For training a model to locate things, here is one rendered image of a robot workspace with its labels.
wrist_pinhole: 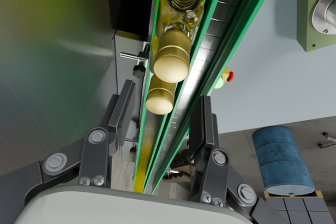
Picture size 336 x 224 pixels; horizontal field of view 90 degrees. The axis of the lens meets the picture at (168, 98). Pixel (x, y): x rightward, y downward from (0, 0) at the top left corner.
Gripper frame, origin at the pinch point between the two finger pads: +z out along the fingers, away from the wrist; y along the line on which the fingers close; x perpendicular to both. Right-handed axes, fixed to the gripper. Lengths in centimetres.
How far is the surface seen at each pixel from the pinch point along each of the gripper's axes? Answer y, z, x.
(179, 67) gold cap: 0.8, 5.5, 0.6
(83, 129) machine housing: -15.3, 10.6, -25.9
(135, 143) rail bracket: -6, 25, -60
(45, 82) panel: -12.1, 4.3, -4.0
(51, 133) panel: -12.1, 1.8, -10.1
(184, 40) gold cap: 0.9, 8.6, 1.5
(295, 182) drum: 173, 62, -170
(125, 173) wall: -30, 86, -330
